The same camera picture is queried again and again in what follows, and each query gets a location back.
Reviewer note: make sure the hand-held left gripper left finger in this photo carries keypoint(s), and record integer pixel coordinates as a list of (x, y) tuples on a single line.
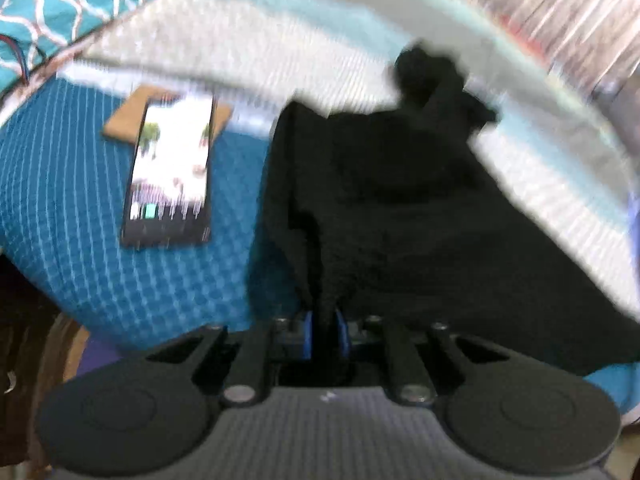
[(306, 336)]

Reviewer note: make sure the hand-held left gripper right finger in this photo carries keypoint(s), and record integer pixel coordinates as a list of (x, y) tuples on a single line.
[(342, 336)]

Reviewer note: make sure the black pants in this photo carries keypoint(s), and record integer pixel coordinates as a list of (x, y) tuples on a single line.
[(400, 220)]

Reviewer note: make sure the black smartphone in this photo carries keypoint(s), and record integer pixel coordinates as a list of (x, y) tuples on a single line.
[(170, 170)]

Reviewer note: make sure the patterned teal grey bed sheet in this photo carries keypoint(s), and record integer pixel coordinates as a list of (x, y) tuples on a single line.
[(100, 260)]

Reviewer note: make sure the brown wallet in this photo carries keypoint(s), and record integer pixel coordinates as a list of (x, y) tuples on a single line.
[(125, 119)]

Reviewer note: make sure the beige leaf print curtain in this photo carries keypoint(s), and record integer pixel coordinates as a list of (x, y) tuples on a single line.
[(560, 5)]

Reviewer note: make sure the teal white lattice quilt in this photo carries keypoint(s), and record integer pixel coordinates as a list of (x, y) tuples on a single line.
[(60, 5)]

